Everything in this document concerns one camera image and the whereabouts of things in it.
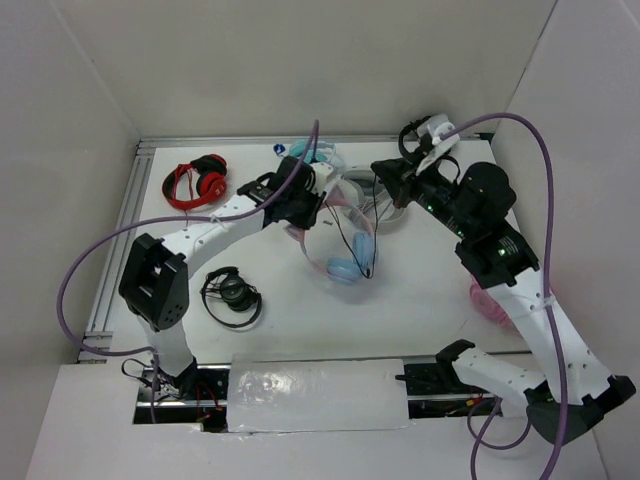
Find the small black on-ear headphones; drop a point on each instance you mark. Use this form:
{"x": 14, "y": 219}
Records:
{"x": 227, "y": 285}

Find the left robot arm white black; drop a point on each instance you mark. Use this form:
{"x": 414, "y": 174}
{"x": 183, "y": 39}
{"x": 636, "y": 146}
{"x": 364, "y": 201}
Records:
{"x": 155, "y": 282}

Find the grey white headphones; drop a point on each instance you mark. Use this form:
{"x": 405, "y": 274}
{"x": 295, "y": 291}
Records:
{"x": 363, "y": 190}

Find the blue pink cat-ear headphones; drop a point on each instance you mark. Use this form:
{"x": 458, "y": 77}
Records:
{"x": 356, "y": 219}

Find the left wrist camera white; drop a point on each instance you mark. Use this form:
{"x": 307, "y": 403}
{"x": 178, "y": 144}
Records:
{"x": 323, "y": 174}

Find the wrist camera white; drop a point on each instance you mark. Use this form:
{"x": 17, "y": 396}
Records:
{"x": 437, "y": 137}
{"x": 323, "y": 174}

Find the white taped cover plate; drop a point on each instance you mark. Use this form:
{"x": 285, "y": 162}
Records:
{"x": 316, "y": 396}

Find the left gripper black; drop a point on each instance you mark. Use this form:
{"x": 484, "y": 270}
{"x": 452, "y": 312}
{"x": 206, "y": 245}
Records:
{"x": 316, "y": 201}

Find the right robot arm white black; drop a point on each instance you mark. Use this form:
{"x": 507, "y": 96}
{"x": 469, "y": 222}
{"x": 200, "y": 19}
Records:
{"x": 505, "y": 266}

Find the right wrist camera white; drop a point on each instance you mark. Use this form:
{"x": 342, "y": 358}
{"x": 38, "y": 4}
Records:
{"x": 437, "y": 137}

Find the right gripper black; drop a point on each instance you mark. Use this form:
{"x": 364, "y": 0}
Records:
{"x": 390, "y": 171}

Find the black headphones far corner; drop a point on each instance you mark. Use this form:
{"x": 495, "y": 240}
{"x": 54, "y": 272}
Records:
{"x": 415, "y": 140}

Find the red black headphones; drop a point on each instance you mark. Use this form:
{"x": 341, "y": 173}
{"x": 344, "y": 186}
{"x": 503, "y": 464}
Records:
{"x": 206, "y": 177}

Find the teal white headphones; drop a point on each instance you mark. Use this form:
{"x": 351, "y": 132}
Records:
{"x": 319, "y": 152}

